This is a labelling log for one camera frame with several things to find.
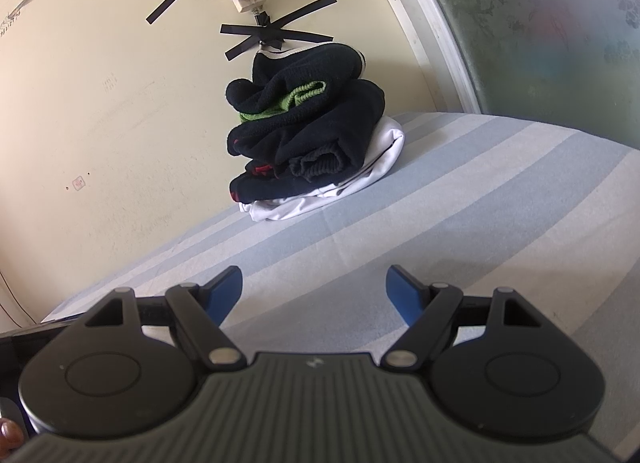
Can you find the blue striped bed sheet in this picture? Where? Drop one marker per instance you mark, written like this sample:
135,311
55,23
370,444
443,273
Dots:
450,218

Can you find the navy knit sweater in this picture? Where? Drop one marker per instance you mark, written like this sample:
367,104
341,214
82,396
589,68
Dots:
325,118

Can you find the white window frame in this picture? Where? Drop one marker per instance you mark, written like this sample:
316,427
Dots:
440,33

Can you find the black garment with red print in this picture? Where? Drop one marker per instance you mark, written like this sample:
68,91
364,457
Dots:
270,188

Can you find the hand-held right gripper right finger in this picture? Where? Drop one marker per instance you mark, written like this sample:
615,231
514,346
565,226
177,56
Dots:
405,293

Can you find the black tape strip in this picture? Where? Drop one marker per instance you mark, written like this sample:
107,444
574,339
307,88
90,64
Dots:
240,30
166,4
305,12

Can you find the beige plug adapter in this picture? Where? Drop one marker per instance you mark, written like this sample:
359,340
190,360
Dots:
248,2

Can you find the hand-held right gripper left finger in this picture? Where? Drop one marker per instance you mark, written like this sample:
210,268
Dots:
220,293

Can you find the person's left hand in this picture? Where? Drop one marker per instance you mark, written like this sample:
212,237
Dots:
9,434

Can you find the frosted patterned window glass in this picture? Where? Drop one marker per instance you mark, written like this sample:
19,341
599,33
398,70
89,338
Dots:
550,43

